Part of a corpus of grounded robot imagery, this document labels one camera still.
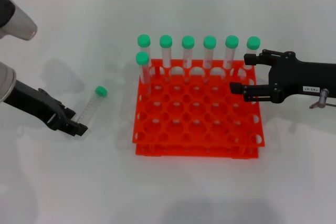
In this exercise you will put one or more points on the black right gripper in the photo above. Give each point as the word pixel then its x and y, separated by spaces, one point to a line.
pixel 302 77

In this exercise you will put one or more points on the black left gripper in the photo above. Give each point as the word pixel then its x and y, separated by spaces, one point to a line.
pixel 34 100

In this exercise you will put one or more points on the green-capped clear test tube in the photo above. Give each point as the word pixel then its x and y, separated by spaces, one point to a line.
pixel 253 43
pixel 188 42
pixel 142 58
pixel 144 41
pixel 166 41
pixel 232 41
pixel 210 42
pixel 101 91

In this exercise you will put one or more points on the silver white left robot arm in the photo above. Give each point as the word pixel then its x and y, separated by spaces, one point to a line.
pixel 19 20

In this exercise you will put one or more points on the orange plastic test tube rack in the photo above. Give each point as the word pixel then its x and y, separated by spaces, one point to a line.
pixel 199 154

